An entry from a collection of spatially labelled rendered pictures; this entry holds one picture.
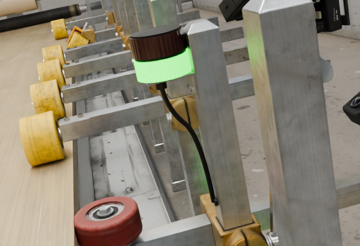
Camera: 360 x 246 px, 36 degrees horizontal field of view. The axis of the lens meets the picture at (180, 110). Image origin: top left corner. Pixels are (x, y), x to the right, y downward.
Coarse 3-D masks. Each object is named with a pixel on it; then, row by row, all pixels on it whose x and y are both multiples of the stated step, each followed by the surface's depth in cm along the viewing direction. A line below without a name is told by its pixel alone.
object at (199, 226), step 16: (352, 176) 73; (336, 192) 71; (352, 192) 71; (256, 208) 70; (176, 224) 70; (192, 224) 69; (208, 224) 69; (144, 240) 68; (160, 240) 68; (176, 240) 68; (192, 240) 69; (208, 240) 69
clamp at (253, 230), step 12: (204, 204) 72; (216, 216) 68; (252, 216) 66; (216, 228) 65; (240, 228) 64; (252, 228) 64; (216, 240) 67; (228, 240) 64; (240, 240) 62; (252, 240) 62; (264, 240) 63
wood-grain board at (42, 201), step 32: (32, 32) 276; (0, 64) 197; (32, 64) 184; (0, 96) 145; (0, 128) 115; (0, 160) 95; (64, 160) 89; (0, 192) 81; (32, 192) 79; (64, 192) 76; (0, 224) 71; (32, 224) 69; (64, 224) 67
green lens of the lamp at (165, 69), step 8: (176, 56) 57; (184, 56) 58; (136, 64) 58; (144, 64) 57; (152, 64) 57; (160, 64) 57; (168, 64) 57; (176, 64) 57; (184, 64) 58; (136, 72) 59; (144, 72) 57; (152, 72) 57; (160, 72) 57; (168, 72) 57; (176, 72) 57; (184, 72) 58; (144, 80) 58; (152, 80) 57; (160, 80) 57
